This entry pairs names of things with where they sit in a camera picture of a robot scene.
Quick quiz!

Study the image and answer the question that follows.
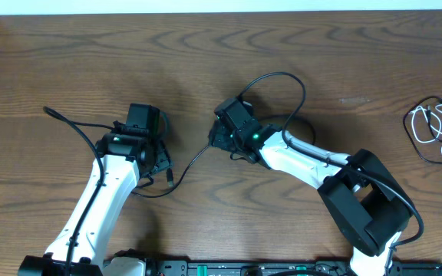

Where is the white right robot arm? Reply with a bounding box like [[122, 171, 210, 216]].
[[209, 97, 414, 275]]

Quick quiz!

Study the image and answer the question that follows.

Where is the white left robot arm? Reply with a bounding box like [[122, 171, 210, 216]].
[[18, 103, 173, 275]]

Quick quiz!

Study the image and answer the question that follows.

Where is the short black cable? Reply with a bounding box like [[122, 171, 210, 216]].
[[402, 95, 442, 166]]

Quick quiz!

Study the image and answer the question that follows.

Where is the long black usb cable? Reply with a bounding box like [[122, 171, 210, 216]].
[[130, 114, 318, 199]]

